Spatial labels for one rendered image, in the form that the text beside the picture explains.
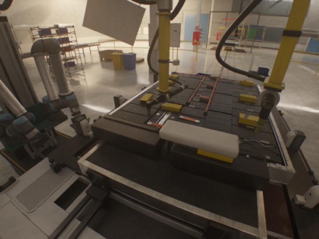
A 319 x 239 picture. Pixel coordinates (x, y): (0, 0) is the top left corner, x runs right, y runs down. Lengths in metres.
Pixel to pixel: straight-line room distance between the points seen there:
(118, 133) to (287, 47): 0.83
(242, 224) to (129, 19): 1.14
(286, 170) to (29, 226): 1.30
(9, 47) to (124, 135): 1.48
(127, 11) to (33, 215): 1.20
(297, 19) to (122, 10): 0.83
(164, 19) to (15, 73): 1.56
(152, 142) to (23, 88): 1.62
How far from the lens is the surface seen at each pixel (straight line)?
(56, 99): 1.65
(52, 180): 1.11
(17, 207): 1.11
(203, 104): 1.37
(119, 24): 1.04
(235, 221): 0.70
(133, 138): 0.78
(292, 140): 1.35
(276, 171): 0.99
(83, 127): 1.22
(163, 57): 1.00
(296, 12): 0.73
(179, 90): 1.23
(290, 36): 0.73
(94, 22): 1.08
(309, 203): 1.03
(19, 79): 2.02
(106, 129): 0.88
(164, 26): 0.99
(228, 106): 1.41
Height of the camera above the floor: 1.58
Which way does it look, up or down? 32 degrees down
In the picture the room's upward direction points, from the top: straight up
